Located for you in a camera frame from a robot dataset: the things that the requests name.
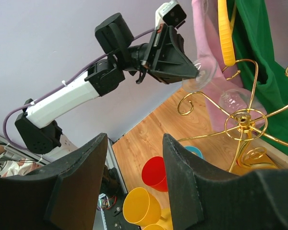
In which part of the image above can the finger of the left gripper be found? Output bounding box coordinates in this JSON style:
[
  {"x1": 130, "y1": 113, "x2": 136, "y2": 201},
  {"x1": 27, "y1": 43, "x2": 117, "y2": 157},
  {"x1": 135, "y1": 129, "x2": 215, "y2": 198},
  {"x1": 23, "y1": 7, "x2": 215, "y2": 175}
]
[{"x1": 148, "y1": 26, "x2": 200, "y2": 84}]

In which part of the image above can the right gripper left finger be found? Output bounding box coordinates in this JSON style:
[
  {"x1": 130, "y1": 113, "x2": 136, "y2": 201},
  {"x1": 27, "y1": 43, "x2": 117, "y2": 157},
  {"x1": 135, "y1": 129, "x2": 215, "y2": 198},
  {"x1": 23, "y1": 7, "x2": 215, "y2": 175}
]
[{"x1": 0, "y1": 133, "x2": 108, "y2": 230}]

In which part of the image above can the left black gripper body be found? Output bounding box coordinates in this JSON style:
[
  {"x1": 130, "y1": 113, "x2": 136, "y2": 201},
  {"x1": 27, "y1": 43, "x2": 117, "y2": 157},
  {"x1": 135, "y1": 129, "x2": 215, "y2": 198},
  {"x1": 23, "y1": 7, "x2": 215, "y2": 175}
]
[{"x1": 143, "y1": 23, "x2": 184, "y2": 84}]

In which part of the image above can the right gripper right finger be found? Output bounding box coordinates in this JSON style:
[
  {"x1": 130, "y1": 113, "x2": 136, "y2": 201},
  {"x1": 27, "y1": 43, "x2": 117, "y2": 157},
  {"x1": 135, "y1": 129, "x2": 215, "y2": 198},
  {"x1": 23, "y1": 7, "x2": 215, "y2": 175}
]
[{"x1": 163, "y1": 134, "x2": 288, "y2": 230}]

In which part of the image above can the blue plastic goblet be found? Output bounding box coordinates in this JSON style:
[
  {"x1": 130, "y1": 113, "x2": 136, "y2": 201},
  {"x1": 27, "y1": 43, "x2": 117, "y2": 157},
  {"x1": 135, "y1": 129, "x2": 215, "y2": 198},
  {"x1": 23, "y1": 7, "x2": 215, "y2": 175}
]
[{"x1": 185, "y1": 146, "x2": 204, "y2": 160}]

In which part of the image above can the clear wine glass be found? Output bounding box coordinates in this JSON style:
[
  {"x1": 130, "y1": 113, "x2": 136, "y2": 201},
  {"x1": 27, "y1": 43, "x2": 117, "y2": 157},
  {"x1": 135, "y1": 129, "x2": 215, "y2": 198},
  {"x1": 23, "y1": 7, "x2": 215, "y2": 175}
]
[{"x1": 181, "y1": 56, "x2": 267, "y2": 131}]

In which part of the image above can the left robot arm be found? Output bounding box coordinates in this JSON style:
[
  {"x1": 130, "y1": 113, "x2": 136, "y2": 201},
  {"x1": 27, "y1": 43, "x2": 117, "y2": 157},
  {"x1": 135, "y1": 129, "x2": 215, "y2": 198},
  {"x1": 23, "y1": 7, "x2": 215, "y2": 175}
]
[{"x1": 15, "y1": 13, "x2": 199, "y2": 154}]

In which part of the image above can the right yellow plastic cup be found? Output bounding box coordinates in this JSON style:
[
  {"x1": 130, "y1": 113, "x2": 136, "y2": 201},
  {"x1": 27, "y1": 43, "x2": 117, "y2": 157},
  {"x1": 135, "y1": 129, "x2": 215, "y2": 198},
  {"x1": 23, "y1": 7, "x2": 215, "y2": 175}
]
[{"x1": 144, "y1": 208, "x2": 173, "y2": 230}]

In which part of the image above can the yellow plastic cup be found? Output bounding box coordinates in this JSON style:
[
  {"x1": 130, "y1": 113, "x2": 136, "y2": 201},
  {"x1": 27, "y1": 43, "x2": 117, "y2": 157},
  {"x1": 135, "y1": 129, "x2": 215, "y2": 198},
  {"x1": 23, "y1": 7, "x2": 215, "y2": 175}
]
[
  {"x1": 144, "y1": 208, "x2": 173, "y2": 230},
  {"x1": 122, "y1": 187, "x2": 161, "y2": 227}
]

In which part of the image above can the red plastic cup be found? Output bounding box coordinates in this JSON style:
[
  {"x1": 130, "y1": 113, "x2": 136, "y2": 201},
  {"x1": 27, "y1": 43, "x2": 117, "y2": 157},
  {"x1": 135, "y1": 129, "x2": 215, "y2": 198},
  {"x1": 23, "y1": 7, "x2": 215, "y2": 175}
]
[{"x1": 142, "y1": 156, "x2": 168, "y2": 192}]

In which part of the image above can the left yellow plastic cup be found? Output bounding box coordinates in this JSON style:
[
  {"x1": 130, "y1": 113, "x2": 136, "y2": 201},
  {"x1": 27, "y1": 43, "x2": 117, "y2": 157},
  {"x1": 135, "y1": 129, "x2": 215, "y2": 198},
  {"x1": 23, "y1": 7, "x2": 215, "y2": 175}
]
[{"x1": 122, "y1": 187, "x2": 161, "y2": 227}]

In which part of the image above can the yellow clothes hanger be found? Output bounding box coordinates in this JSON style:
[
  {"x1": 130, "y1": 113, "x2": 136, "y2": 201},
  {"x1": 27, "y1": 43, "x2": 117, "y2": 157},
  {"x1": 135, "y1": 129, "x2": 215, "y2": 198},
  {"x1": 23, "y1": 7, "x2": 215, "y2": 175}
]
[{"x1": 217, "y1": 0, "x2": 237, "y2": 66}]

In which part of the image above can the pink shirt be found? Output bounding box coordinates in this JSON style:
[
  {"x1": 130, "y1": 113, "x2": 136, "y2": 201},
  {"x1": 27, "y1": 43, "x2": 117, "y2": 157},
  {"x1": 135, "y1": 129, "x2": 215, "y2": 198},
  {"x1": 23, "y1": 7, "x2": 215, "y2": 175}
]
[{"x1": 191, "y1": 0, "x2": 245, "y2": 134}]

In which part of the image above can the green shirt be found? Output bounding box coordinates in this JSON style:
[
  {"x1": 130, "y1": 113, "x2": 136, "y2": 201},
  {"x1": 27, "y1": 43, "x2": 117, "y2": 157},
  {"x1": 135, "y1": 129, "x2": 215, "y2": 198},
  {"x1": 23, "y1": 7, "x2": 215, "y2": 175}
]
[{"x1": 227, "y1": 0, "x2": 288, "y2": 155}]

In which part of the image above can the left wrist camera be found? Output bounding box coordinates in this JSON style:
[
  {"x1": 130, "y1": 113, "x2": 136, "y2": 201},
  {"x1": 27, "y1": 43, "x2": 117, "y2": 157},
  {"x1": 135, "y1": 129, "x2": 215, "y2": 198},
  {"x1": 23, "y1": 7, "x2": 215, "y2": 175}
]
[{"x1": 155, "y1": 0, "x2": 187, "y2": 29}]

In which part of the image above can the gold wire glass rack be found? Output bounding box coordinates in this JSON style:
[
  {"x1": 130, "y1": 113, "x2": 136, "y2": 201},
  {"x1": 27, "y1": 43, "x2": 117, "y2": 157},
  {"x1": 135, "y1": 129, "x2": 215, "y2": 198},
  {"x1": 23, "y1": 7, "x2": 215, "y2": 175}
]
[{"x1": 178, "y1": 58, "x2": 288, "y2": 173}]

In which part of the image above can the wooden clothes rack frame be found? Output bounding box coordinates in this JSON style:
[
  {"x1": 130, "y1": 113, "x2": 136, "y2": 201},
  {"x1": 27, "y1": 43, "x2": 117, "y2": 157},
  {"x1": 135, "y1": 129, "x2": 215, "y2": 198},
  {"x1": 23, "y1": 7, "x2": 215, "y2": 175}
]
[{"x1": 251, "y1": 139, "x2": 288, "y2": 169}]

